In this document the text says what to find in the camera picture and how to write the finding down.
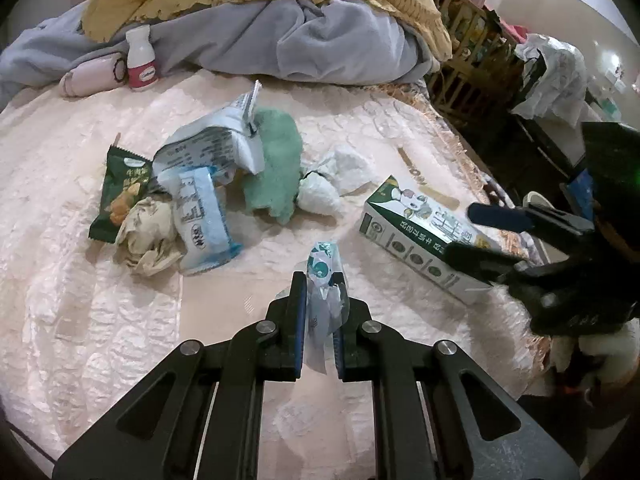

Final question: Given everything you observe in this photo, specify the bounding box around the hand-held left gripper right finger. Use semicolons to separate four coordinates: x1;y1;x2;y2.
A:
332;272;581;480

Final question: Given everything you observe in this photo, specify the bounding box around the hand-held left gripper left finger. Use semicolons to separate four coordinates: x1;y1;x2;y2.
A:
52;271;308;480

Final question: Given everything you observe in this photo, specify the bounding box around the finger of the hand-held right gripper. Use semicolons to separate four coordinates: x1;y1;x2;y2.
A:
442;242;541;286
467;191;596;236

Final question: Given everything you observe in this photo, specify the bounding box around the small white teal wrapper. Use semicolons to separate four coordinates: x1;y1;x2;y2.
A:
287;241;351;376

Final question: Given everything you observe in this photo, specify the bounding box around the green white milk carton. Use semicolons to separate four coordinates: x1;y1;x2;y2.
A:
361;175;531;306

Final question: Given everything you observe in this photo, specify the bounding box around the light blue white packet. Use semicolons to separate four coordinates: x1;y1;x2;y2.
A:
160;165;243;276

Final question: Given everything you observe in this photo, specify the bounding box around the grey printed packet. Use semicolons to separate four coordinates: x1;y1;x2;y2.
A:
151;80;266;186

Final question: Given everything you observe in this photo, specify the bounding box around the green snack packet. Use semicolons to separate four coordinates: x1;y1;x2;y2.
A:
89;132;153;243

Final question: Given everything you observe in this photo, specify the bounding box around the floral bed sheet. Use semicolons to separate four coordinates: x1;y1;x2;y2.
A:
395;77;556;391

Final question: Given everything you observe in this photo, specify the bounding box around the black swivel chair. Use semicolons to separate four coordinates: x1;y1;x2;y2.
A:
500;55;591;196

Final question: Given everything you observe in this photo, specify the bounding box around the crumpled white tissue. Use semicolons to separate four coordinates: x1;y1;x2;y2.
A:
295;145;376;218

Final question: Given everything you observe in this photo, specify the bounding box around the wooden crib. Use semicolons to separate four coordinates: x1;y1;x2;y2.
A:
425;0;531;121

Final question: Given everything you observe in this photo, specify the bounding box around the white plastic bag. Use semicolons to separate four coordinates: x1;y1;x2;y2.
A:
512;32;588;126

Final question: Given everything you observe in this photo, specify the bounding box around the green cloth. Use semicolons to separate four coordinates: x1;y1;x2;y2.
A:
242;106;306;226

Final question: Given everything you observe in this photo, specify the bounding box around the crumpled beige paper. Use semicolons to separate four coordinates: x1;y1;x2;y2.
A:
114;195;186;278

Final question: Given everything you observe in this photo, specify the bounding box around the grey-blue blanket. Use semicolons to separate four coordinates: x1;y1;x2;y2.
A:
0;0;441;111

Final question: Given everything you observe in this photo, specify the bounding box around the white pill bottle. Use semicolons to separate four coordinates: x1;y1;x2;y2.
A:
125;25;160;91

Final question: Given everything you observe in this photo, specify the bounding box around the pink rolled pouch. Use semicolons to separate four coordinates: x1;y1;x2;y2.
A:
60;55;130;97

